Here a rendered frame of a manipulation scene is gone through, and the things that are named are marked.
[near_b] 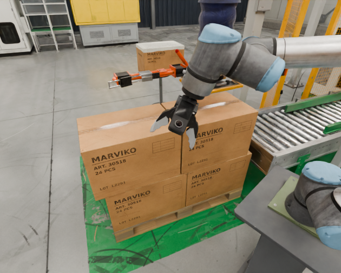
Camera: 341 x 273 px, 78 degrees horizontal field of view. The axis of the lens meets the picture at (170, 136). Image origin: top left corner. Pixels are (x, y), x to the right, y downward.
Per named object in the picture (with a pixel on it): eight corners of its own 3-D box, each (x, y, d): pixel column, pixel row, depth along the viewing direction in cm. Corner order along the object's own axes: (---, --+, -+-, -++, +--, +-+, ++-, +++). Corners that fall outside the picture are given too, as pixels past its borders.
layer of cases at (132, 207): (193, 132, 273) (195, 104, 251) (242, 186, 198) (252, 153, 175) (98, 155, 236) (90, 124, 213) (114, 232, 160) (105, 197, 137)
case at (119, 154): (161, 144, 185) (159, 103, 162) (180, 175, 154) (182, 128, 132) (89, 162, 165) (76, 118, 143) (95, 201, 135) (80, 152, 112)
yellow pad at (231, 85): (234, 82, 150) (235, 75, 147) (243, 87, 142) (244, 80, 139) (191, 90, 138) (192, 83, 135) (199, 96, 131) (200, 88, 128)
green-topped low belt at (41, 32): (76, 46, 769) (71, 26, 733) (77, 49, 730) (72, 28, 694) (38, 49, 728) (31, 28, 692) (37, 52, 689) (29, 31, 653)
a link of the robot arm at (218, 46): (246, 40, 46) (204, 21, 45) (219, 89, 54) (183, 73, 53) (243, 32, 53) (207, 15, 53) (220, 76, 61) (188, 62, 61)
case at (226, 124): (220, 130, 204) (225, 91, 181) (247, 154, 173) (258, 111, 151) (162, 144, 185) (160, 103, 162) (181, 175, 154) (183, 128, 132)
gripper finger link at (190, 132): (201, 140, 74) (195, 117, 69) (199, 150, 70) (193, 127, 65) (192, 140, 75) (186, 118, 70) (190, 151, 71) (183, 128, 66)
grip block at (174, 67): (180, 71, 138) (181, 62, 135) (187, 76, 131) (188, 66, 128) (169, 73, 135) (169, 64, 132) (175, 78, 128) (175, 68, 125)
